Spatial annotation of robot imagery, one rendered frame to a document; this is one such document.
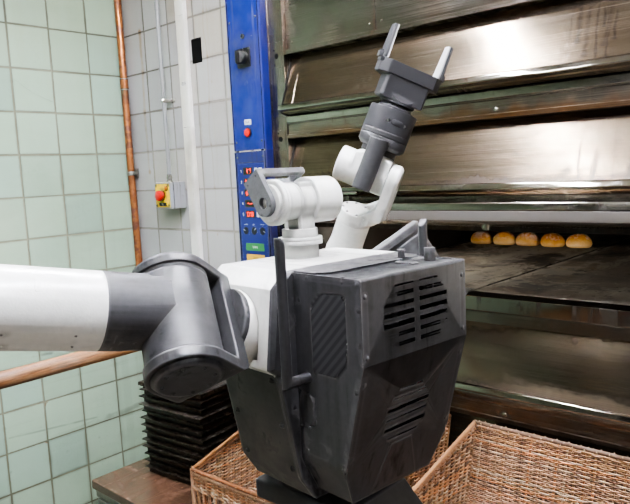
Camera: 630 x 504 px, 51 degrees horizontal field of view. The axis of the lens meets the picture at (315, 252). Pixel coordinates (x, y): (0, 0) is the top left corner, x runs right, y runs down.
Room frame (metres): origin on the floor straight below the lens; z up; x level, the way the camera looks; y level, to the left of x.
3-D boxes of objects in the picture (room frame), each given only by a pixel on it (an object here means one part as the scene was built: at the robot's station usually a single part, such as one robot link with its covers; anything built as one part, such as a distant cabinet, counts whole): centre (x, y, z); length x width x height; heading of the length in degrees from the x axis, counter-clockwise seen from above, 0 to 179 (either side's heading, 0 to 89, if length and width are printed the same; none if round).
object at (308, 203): (0.94, 0.02, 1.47); 0.10 x 0.07 x 0.09; 132
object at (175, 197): (2.53, 0.54, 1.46); 0.10 x 0.07 x 0.10; 47
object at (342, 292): (0.90, -0.02, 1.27); 0.34 x 0.30 x 0.36; 132
